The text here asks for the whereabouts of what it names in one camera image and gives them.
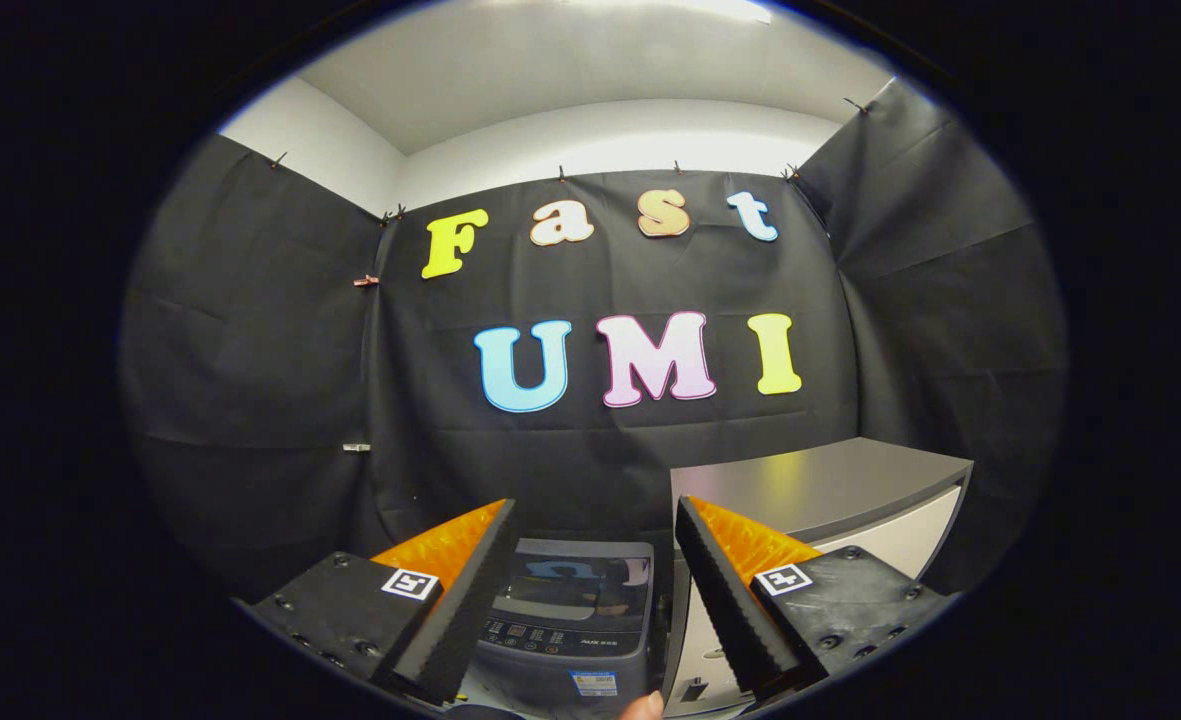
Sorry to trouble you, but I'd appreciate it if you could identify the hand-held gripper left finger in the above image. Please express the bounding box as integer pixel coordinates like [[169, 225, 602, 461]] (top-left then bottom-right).
[[250, 498, 519, 706]]

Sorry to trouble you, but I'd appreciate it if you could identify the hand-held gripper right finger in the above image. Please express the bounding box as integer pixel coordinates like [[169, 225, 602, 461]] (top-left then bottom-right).
[[675, 495, 951, 701]]

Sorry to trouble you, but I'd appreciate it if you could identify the grey washing machine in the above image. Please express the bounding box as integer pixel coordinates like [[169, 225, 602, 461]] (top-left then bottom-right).
[[455, 538, 671, 716]]

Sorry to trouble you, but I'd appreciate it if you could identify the grey-topped white cabinet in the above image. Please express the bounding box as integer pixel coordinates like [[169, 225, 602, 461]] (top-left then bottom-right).
[[662, 437, 974, 716]]

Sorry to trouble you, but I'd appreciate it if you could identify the black backdrop cloth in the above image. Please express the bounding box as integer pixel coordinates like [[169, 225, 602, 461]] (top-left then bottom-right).
[[118, 78, 1068, 601]]

